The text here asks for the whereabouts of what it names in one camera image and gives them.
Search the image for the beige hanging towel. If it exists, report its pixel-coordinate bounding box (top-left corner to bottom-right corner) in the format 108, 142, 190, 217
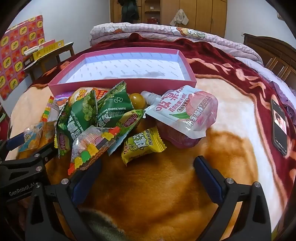
170, 9, 189, 27

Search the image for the yellow lemon candy packet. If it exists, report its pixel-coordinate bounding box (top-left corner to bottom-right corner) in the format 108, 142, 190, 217
121, 126, 167, 166

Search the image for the purple candy tin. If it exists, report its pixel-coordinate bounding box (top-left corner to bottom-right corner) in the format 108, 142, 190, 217
54, 91, 75, 105

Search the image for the dark hanging jacket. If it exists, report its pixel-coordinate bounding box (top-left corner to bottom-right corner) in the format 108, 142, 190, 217
117, 0, 140, 24

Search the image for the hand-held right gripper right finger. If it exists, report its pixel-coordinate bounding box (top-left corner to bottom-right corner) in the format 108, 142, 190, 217
194, 156, 271, 241

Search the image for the clear colourful gummy packet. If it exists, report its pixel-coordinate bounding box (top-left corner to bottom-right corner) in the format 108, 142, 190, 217
68, 125, 121, 176

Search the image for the pink jelly drink pouch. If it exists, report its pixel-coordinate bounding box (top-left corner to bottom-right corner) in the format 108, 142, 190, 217
141, 86, 218, 149

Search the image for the wooden wardrobe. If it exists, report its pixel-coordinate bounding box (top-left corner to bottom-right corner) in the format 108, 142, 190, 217
110, 0, 228, 39

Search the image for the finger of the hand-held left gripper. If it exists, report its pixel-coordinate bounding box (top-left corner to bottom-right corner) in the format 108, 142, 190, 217
27, 142, 59, 165
6, 133, 26, 151

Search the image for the dark wooden headboard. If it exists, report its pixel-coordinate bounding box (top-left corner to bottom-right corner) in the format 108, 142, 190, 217
243, 33, 296, 91

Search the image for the orange rice cracker packet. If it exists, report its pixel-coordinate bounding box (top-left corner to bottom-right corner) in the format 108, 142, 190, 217
69, 86, 112, 105

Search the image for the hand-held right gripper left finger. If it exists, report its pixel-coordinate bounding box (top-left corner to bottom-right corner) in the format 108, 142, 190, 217
25, 159, 102, 241

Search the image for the yellow cardboard box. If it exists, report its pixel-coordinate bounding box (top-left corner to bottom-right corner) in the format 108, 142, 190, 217
31, 40, 65, 62

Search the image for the olive ball jelly cup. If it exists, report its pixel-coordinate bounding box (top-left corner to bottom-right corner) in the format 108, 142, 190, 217
128, 92, 147, 110

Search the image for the clear gold coin candy packet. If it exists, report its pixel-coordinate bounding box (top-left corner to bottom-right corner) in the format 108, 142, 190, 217
18, 121, 57, 153

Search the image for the white object on yellow box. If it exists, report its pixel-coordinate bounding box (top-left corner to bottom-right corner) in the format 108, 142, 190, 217
24, 45, 45, 56

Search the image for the pink cardboard box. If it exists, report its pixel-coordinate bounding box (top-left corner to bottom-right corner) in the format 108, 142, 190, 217
48, 48, 197, 96

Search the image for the small wooden table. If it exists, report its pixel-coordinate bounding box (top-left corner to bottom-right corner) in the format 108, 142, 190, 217
23, 42, 76, 80

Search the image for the black smartphone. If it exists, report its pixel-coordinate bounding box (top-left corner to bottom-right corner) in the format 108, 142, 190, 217
270, 99, 288, 156

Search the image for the red and tan printed blanket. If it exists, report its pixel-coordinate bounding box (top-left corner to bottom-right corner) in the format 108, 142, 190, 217
0, 35, 296, 241

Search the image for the red yellow patterned board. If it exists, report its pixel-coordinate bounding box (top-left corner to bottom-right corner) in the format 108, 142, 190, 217
0, 15, 45, 100

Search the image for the folded pink cartoon quilt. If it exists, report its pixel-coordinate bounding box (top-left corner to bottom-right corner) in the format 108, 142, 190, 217
90, 23, 264, 68

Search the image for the green pea snack packet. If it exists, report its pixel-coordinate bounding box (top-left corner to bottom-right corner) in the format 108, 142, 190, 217
97, 81, 147, 156
55, 89, 98, 158

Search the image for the lilac bed sheet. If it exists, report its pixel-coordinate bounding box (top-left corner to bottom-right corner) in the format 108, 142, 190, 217
262, 66, 296, 113

